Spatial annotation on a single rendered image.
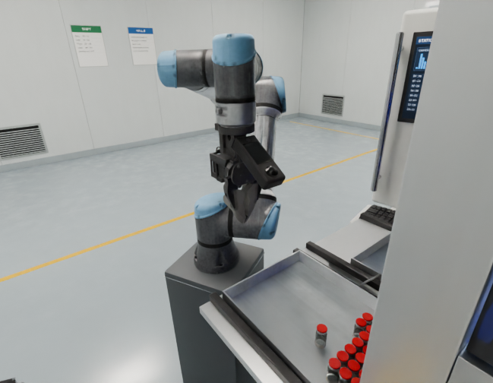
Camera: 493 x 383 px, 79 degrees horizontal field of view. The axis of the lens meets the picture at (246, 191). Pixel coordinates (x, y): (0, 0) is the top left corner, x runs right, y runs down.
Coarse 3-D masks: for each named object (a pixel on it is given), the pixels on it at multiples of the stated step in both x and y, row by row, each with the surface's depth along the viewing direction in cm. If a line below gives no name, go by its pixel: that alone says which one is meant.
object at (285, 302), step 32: (288, 256) 81; (256, 288) 75; (288, 288) 74; (320, 288) 74; (352, 288) 71; (256, 320) 66; (288, 320) 65; (320, 320) 65; (352, 320) 65; (288, 352) 58; (320, 352) 58
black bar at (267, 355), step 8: (216, 296) 70; (216, 304) 68; (224, 304) 68; (224, 312) 66; (232, 312) 65; (232, 320) 64; (240, 320) 64; (240, 328) 62; (248, 328) 62; (248, 336) 60; (256, 336) 60; (256, 344) 58; (264, 344) 58; (256, 352) 59; (264, 352) 57; (272, 352) 57; (264, 360) 57; (272, 360) 55; (280, 360) 55; (272, 368) 55; (280, 368) 54; (288, 368) 54; (280, 376) 53; (288, 376) 52; (296, 376) 52
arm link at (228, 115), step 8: (216, 104) 54; (224, 104) 53; (232, 104) 52; (240, 104) 52; (248, 104) 53; (216, 112) 54; (224, 112) 53; (232, 112) 53; (240, 112) 53; (248, 112) 53; (216, 120) 56; (224, 120) 54; (232, 120) 53; (240, 120) 53; (248, 120) 54
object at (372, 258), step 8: (384, 240) 89; (368, 248) 84; (376, 248) 87; (384, 248) 89; (360, 256) 82; (368, 256) 86; (376, 256) 85; (384, 256) 85; (352, 264) 80; (360, 264) 78; (368, 264) 82; (376, 264) 82; (368, 272) 76; (376, 272) 75
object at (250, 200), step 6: (246, 186) 62; (252, 186) 61; (246, 192) 62; (252, 192) 62; (246, 198) 63; (252, 198) 63; (246, 204) 63; (252, 204) 63; (246, 210) 64; (252, 210) 64; (246, 216) 63
